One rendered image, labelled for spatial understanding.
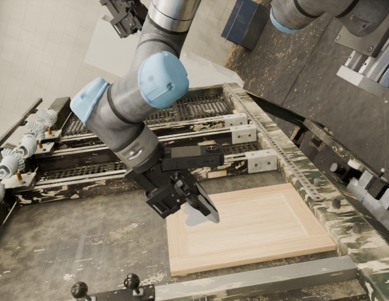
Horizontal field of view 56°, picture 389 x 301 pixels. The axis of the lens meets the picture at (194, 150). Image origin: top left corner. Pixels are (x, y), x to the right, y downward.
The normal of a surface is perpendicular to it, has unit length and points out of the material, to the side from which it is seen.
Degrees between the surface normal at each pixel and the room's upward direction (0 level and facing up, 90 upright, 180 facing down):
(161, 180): 90
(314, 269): 60
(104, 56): 90
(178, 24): 112
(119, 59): 90
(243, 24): 90
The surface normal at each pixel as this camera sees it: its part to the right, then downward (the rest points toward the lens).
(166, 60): 0.74, -0.37
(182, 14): 0.27, 0.81
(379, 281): -0.10, -0.90
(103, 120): -0.32, 0.49
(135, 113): 0.00, 0.82
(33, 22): 0.10, 0.44
